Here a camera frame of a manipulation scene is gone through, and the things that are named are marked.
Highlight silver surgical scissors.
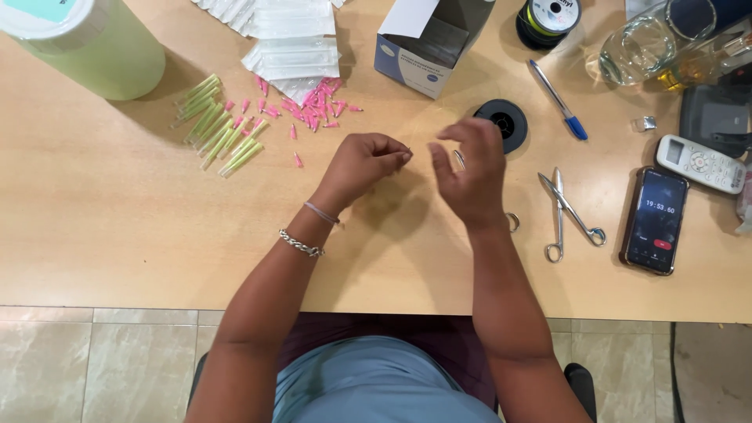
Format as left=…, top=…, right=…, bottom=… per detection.
left=537, top=167, right=607, bottom=264

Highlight pile of pink needle hubs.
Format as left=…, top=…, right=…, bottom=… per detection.
left=223, top=74, right=365, bottom=169

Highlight flat black empty spool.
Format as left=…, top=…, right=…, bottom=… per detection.
left=473, top=98, right=529, bottom=155

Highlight blue and clear ballpoint pen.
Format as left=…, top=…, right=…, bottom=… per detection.
left=528, top=59, right=589, bottom=141

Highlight green bottle with white lid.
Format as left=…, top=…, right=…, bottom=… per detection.
left=0, top=0, right=167, bottom=102

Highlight silver chain bracelet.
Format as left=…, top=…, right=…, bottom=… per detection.
left=278, top=228, right=325, bottom=258

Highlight black spool of yellow-green line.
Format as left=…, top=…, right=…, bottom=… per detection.
left=515, top=0, right=583, bottom=51

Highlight person's right hand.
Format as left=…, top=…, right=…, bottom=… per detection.
left=427, top=117, right=511, bottom=230

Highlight black floor cable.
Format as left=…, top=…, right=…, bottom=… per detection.
left=669, top=322, right=687, bottom=423

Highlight black smartphone in brown case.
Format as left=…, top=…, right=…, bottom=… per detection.
left=618, top=166, right=692, bottom=277

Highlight group of green capped needles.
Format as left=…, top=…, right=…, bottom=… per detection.
left=170, top=73, right=266, bottom=179

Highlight person's left hand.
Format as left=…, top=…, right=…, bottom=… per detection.
left=309, top=133, right=414, bottom=223

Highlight dark blue object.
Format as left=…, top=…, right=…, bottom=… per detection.
left=712, top=0, right=752, bottom=31

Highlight clear plastic bag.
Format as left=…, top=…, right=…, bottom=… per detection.
left=736, top=163, right=752, bottom=234

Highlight pile of white needle packets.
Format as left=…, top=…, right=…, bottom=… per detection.
left=190, top=0, right=349, bottom=105

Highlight open white and blue cardboard box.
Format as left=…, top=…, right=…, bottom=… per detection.
left=374, top=0, right=498, bottom=100

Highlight small amber liquid bottle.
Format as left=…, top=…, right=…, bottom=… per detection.
left=657, top=31, right=752, bottom=92

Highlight clear glass jar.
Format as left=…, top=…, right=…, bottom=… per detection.
left=597, top=0, right=719, bottom=88

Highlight person's grey-blue shirt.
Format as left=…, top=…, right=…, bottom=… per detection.
left=273, top=335, right=502, bottom=423

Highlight thin grey band bracelet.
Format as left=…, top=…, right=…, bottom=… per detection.
left=303, top=201, right=342, bottom=226

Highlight silver needle holder forceps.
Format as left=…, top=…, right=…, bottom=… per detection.
left=453, top=150, right=521, bottom=233

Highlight white remote control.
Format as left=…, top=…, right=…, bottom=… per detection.
left=655, top=134, right=747, bottom=195

